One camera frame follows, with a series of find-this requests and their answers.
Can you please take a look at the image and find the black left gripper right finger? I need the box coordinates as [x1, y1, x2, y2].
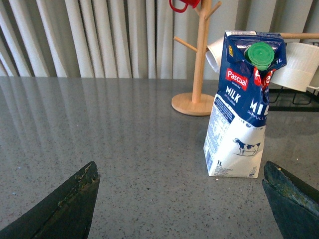
[262, 161, 319, 239]

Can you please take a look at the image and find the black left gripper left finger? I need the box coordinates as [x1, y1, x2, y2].
[0, 161, 100, 239]

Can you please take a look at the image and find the blue white milk carton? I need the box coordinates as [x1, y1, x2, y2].
[203, 31, 287, 178]

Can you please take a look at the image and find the white cup on tree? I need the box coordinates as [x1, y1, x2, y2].
[205, 37, 224, 74]

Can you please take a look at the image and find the wooden mug tree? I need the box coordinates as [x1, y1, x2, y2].
[171, 0, 319, 117]

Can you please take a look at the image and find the white ribbed mug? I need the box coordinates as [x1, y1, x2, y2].
[271, 42, 319, 92]

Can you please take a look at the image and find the beige pleated curtain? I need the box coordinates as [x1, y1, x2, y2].
[0, 0, 319, 80]

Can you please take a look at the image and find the red mug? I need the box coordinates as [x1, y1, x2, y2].
[168, 0, 201, 13]

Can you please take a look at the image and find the black wire rack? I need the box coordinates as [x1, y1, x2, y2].
[270, 43, 319, 112]

